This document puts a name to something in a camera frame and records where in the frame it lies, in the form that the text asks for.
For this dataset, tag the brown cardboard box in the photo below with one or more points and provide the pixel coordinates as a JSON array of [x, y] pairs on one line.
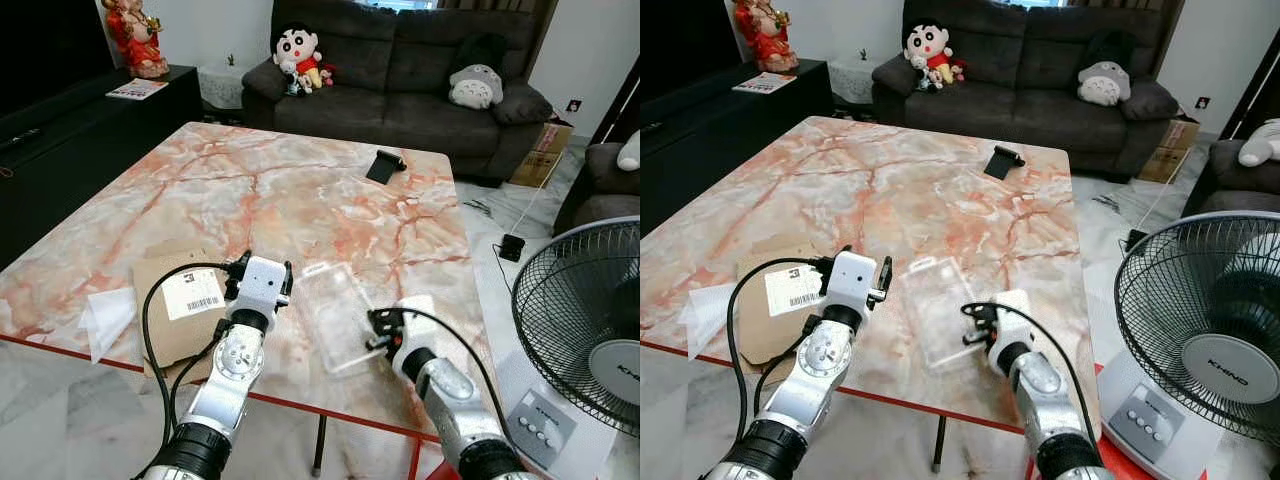
[[1170, 150], [543, 155]]

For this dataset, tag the brown cardboard envelope with label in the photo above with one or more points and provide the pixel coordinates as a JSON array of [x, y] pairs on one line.
[[165, 345], [762, 335]]

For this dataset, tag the black power adapter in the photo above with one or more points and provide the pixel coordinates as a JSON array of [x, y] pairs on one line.
[[1137, 240], [512, 248]]

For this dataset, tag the white black electric fan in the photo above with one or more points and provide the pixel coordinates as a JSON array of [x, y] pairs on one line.
[[590, 330], [1220, 370]]

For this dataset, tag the white plastic bag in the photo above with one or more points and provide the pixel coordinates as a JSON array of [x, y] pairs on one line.
[[105, 320], [705, 315]]

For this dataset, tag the black table leg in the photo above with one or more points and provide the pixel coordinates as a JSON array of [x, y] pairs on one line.
[[318, 445], [938, 445]]

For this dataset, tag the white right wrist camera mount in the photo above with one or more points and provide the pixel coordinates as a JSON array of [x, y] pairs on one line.
[[1010, 315], [415, 322]]

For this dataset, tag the dark grey fabric sofa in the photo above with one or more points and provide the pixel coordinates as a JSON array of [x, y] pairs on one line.
[[1030, 108], [400, 110]]

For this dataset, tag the grey Totoro plush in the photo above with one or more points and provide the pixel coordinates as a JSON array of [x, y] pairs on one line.
[[476, 85], [1104, 82]]

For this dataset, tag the black phone stand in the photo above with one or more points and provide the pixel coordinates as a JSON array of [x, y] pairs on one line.
[[382, 168], [1002, 163]]

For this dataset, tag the white lace side table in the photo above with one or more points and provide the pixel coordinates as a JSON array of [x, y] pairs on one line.
[[220, 88], [850, 82]]

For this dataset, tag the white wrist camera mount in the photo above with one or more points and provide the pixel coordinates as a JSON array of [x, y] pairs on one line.
[[1010, 315], [852, 278], [262, 282], [415, 322]]

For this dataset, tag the white plush toy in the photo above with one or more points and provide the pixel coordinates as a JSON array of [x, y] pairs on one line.
[[1262, 145], [630, 152]]

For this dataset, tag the black television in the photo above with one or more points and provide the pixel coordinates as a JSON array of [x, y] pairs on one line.
[[685, 45], [45, 50]]

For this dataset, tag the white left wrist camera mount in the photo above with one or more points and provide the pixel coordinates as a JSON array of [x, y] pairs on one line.
[[262, 282], [852, 278]]

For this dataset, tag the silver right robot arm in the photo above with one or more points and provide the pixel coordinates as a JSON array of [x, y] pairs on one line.
[[1045, 395], [455, 400]]

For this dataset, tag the red and gold figurine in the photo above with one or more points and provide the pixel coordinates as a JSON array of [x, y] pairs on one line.
[[767, 35], [137, 40]]

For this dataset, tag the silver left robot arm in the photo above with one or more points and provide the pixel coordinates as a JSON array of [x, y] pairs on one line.
[[820, 365], [232, 365]]

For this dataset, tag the black TV cabinet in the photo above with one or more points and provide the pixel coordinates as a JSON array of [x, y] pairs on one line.
[[720, 140], [80, 160]]

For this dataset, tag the dark wooden door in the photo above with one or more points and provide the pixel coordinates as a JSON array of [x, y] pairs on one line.
[[1255, 85]]

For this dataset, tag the cartoon boy plush doll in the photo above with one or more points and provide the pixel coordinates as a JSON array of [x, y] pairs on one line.
[[930, 52], [298, 55]]

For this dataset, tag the white and red magazine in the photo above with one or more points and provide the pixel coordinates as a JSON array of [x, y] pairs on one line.
[[137, 89], [764, 83]]

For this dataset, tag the dark grey armchair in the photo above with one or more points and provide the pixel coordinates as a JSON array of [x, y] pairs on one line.
[[605, 195], [1235, 185]]

